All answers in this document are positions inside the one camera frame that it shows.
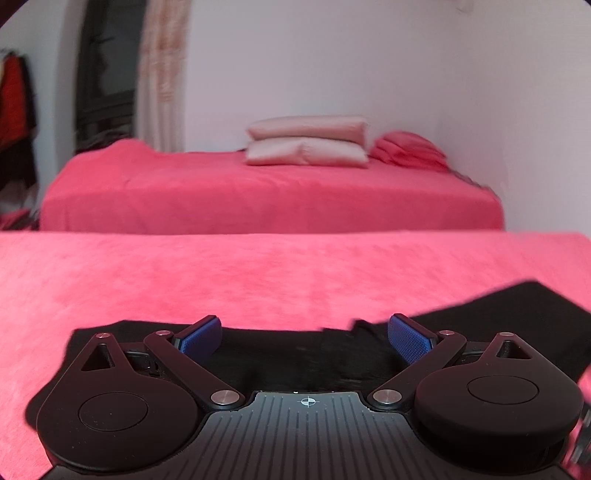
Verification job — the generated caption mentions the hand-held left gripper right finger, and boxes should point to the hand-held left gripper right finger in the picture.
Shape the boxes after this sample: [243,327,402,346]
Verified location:
[369,313,539,411]

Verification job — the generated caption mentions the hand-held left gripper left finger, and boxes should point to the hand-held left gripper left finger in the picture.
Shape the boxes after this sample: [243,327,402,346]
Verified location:
[81,315,246,411]

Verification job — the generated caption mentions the black knit pants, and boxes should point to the black knit pants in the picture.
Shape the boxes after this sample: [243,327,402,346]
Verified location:
[69,280,591,394]

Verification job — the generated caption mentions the pink fleece blanket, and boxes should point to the pink fleece blanket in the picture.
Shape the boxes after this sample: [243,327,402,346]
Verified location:
[0,230,591,480]

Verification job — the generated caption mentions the bed with pink cover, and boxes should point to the bed with pink cover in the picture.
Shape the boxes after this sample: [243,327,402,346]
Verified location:
[39,138,507,232]

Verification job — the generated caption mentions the folded pink blanket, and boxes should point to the folded pink blanket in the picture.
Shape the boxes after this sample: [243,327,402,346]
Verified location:
[369,131,451,173]

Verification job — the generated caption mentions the pale pink pillow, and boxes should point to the pale pink pillow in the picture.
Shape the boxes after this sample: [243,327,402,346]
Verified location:
[247,115,370,142]
[244,137,370,167]

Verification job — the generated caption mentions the hanging black garment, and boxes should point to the hanging black garment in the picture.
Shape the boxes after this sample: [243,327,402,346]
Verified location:
[0,51,40,191]

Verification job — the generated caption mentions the floral pink curtain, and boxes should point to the floral pink curtain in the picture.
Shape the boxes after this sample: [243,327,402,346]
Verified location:
[136,0,193,153]

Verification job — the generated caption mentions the hanging red garment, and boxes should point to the hanging red garment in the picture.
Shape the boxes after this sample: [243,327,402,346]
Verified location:
[0,54,25,151]

